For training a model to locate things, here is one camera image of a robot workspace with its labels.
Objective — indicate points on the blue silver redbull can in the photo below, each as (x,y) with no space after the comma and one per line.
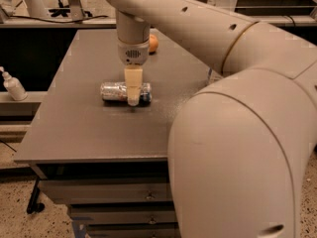
(119,91)

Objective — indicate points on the grey drawer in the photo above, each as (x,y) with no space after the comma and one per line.
(107,190)
(166,230)
(124,214)

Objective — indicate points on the black caster wheel leg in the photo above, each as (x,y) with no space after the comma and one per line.
(34,206)

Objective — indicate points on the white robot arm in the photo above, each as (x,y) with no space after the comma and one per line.
(238,148)

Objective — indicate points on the grey drawer cabinet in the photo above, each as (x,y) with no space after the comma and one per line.
(77,135)

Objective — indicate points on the orange fruit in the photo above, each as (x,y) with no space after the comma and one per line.
(154,43)

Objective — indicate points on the top grey drawer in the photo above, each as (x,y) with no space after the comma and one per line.
(107,190)

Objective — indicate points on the left grey metal post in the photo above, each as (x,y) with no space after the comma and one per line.
(76,10)

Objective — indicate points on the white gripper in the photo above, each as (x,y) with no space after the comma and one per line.
(133,55)

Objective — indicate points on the bottom grey drawer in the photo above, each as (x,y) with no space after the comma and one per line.
(166,230)

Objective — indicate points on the white pump dispenser bottle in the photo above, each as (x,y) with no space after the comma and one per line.
(13,86)

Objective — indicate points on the clear plastic water bottle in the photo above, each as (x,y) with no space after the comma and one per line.
(209,75)

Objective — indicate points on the middle grey drawer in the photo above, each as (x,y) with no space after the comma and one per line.
(124,214)

